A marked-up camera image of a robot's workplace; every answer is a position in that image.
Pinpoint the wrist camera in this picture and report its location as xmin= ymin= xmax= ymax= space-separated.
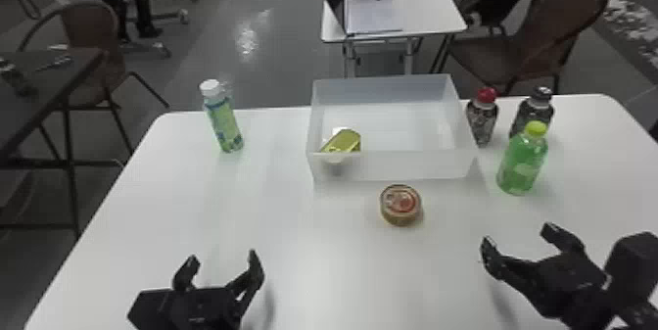
xmin=126 ymin=289 xmax=175 ymax=330
xmin=603 ymin=230 xmax=658 ymax=313

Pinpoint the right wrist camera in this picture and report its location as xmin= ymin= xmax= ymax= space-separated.
xmin=603 ymin=230 xmax=658 ymax=313

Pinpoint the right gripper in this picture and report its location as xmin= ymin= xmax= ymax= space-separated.
xmin=479 ymin=221 xmax=617 ymax=330

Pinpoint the dark bottle with red cap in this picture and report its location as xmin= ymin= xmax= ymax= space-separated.
xmin=464 ymin=85 xmax=500 ymax=149

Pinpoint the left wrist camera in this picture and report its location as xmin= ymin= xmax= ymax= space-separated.
xmin=126 ymin=289 xmax=175 ymax=330

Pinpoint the green bottle with white cap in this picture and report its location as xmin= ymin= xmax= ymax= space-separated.
xmin=198 ymin=77 xmax=246 ymax=155

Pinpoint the yellow can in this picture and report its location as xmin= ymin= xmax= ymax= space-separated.
xmin=378 ymin=183 xmax=424 ymax=228

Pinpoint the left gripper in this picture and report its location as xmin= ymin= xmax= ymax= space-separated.
xmin=163 ymin=249 xmax=266 ymax=330

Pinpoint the dark bottle with grey cap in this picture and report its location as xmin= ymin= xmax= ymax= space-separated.
xmin=508 ymin=85 xmax=556 ymax=141

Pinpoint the clear box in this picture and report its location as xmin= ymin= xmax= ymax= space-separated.
xmin=305 ymin=72 xmax=481 ymax=184

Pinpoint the brown chair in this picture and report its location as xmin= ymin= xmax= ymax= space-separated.
xmin=443 ymin=0 xmax=611 ymax=98
xmin=17 ymin=1 xmax=172 ymax=156

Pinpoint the white side table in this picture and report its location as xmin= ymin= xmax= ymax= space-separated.
xmin=317 ymin=0 xmax=469 ymax=79

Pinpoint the dark side table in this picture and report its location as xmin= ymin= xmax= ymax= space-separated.
xmin=0 ymin=45 xmax=125 ymax=238

